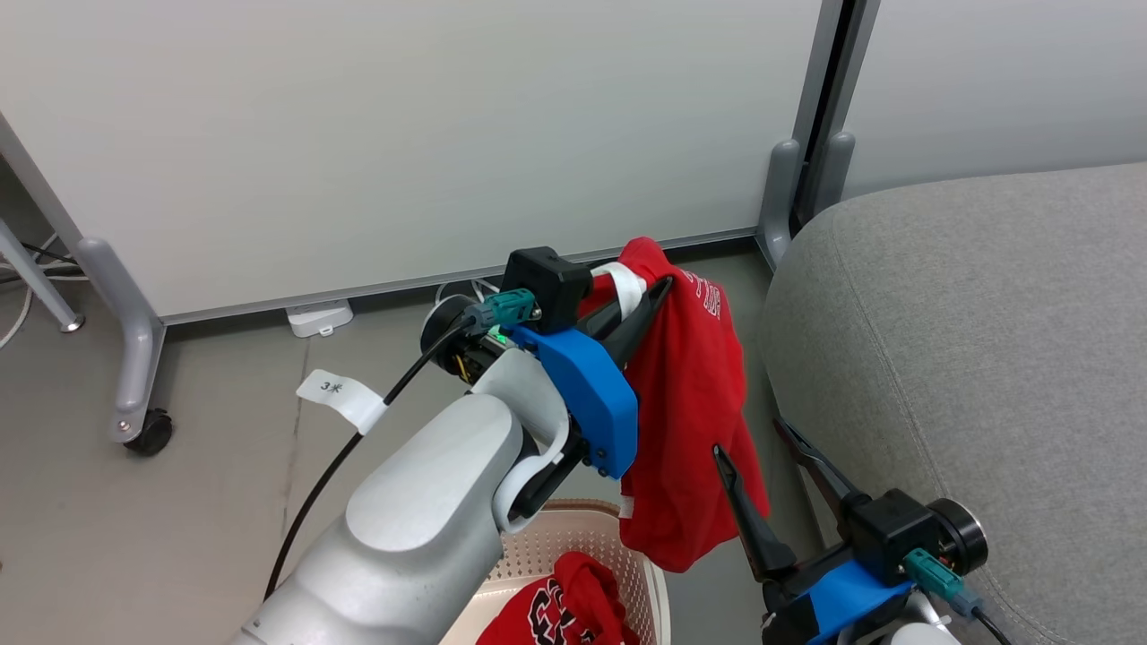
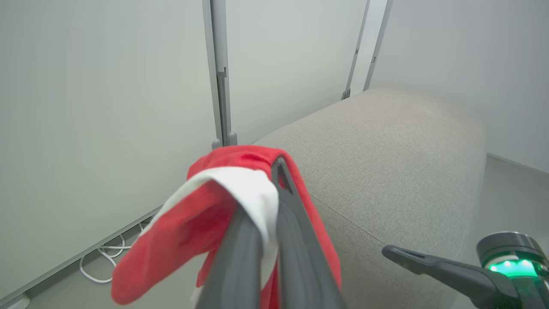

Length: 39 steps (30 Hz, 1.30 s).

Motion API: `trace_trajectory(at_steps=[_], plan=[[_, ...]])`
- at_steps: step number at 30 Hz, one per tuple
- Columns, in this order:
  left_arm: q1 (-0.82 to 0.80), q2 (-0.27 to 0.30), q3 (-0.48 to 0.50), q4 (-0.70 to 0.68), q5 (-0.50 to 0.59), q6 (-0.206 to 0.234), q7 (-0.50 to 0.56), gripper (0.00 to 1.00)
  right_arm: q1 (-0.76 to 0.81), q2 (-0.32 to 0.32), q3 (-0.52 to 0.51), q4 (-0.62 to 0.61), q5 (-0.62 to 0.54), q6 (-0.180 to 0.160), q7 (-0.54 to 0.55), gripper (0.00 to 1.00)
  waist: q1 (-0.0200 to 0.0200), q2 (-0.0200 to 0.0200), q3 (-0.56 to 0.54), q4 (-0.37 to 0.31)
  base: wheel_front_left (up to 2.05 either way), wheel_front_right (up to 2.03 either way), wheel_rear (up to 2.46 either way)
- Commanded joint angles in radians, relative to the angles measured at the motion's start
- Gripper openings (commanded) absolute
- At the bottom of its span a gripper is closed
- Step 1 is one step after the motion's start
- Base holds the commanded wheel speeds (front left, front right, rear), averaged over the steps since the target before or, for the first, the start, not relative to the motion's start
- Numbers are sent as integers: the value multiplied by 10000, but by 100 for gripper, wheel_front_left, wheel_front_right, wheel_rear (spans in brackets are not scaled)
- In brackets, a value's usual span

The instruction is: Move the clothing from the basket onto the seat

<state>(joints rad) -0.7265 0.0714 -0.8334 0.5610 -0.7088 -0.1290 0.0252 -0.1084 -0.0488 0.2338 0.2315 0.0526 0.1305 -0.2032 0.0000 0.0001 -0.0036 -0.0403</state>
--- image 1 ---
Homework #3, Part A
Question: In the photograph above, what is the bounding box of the grey fabric sofa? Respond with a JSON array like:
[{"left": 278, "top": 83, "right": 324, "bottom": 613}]
[{"left": 758, "top": 161, "right": 1147, "bottom": 645}]

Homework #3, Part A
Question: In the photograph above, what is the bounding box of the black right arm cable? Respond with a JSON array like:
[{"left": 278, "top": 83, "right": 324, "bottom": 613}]
[{"left": 901, "top": 547, "right": 1016, "bottom": 645}]

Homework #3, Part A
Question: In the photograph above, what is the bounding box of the red T-shirt white lettering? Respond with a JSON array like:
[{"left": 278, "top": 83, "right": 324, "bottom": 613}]
[{"left": 578, "top": 236, "right": 772, "bottom": 574}]

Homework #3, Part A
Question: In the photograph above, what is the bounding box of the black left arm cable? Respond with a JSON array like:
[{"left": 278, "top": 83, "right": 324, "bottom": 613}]
[{"left": 263, "top": 288, "right": 540, "bottom": 601}]

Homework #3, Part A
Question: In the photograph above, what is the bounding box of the narrow white partition panel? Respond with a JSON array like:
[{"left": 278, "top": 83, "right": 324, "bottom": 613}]
[{"left": 842, "top": 0, "right": 1147, "bottom": 200}]

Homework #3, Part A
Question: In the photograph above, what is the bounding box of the white perforated laundry basket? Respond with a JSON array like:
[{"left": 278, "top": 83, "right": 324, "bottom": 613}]
[{"left": 439, "top": 498, "right": 672, "bottom": 645}]

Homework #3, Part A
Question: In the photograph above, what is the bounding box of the grey partition post with foot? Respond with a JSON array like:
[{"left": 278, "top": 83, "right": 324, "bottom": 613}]
[
  {"left": 800, "top": 0, "right": 884, "bottom": 227},
  {"left": 756, "top": 0, "right": 845, "bottom": 271}
]

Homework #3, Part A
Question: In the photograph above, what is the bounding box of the large white partition panel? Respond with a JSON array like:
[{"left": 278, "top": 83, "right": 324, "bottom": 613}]
[{"left": 0, "top": 0, "right": 824, "bottom": 325}]

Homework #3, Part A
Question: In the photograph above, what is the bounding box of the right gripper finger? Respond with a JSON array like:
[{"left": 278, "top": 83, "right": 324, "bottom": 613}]
[
  {"left": 711, "top": 443, "right": 800, "bottom": 585},
  {"left": 772, "top": 416, "right": 868, "bottom": 524}
]

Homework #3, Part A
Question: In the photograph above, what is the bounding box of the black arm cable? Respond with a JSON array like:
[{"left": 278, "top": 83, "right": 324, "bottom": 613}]
[
  {"left": 263, "top": 288, "right": 540, "bottom": 601},
  {"left": 901, "top": 547, "right": 1016, "bottom": 645}
]

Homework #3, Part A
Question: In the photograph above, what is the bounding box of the grey partition leg with caster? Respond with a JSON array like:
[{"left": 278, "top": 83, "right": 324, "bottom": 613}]
[{"left": 75, "top": 236, "right": 174, "bottom": 458}]

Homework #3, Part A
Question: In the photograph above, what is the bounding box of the white coiled floor cable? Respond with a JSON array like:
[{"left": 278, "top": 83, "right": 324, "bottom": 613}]
[{"left": 434, "top": 277, "right": 501, "bottom": 311}]

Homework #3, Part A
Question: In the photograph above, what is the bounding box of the white cable label tag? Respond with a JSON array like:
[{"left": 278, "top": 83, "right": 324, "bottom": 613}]
[{"left": 296, "top": 368, "right": 389, "bottom": 436}]

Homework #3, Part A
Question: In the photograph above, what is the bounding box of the white power adapter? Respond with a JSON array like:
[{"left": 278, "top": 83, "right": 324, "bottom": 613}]
[{"left": 284, "top": 299, "right": 356, "bottom": 340}]

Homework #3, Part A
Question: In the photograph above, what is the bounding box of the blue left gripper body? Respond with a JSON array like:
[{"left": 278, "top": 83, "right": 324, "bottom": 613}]
[{"left": 470, "top": 324, "right": 640, "bottom": 535}]

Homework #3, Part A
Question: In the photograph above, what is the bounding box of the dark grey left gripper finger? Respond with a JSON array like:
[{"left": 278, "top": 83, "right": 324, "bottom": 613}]
[{"left": 581, "top": 276, "right": 675, "bottom": 370}]

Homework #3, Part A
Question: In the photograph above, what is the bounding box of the grey metal table leg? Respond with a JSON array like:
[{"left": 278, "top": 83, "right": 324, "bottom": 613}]
[{"left": 0, "top": 219, "right": 87, "bottom": 335}]

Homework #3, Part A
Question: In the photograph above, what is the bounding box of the red garment black white print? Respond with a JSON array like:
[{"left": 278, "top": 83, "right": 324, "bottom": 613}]
[{"left": 475, "top": 550, "right": 642, "bottom": 645}]

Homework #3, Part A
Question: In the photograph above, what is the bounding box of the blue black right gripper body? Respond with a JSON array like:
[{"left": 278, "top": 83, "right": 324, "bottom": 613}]
[{"left": 760, "top": 537, "right": 917, "bottom": 645}]

